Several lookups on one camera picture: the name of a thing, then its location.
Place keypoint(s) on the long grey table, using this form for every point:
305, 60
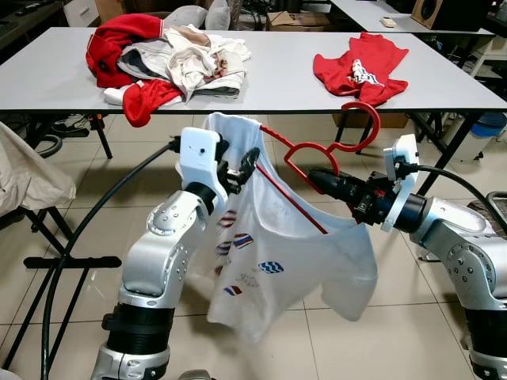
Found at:
277, 79

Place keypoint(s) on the red jacket with white trim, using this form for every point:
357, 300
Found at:
111, 47

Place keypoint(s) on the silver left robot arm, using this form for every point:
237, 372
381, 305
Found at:
158, 261

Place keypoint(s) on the narrow grey pillow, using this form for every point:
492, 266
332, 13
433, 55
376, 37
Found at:
218, 14

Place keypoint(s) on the white printed T-shirt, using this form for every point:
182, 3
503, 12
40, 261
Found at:
317, 269

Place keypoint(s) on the cream crumpled shirt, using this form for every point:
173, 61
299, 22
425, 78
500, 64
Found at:
190, 67

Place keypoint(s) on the red shirt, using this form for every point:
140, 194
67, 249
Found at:
372, 59

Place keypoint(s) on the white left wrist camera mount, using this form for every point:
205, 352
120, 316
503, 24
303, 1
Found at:
198, 158

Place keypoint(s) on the small white flat item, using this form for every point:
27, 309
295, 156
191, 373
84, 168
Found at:
388, 22

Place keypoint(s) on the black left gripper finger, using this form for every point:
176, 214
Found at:
242, 185
249, 162

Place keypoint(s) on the black metal stand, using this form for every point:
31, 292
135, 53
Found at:
59, 262

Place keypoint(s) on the white office table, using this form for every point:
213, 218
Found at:
372, 9

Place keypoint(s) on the red clothes hanger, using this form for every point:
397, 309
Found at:
375, 119

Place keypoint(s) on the blue and white bucket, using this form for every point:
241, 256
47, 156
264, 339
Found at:
491, 123

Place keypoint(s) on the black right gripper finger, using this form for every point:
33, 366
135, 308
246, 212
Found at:
333, 180
337, 195

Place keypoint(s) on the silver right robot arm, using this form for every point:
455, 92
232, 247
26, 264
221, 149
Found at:
467, 253

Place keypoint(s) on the grey robot leg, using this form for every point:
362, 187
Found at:
196, 375

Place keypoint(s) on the wide grey pillow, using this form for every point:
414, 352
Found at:
186, 17

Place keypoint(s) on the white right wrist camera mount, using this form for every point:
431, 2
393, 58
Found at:
404, 158

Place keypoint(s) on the white trousers with dark trim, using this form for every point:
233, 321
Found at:
146, 59

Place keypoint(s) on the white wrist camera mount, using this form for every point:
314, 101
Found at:
404, 158
198, 158

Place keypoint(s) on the wooden speaker box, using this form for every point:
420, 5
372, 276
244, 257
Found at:
440, 12

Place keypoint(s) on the white drawer unit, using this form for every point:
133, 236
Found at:
81, 11

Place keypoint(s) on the beige cloth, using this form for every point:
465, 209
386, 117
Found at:
32, 174

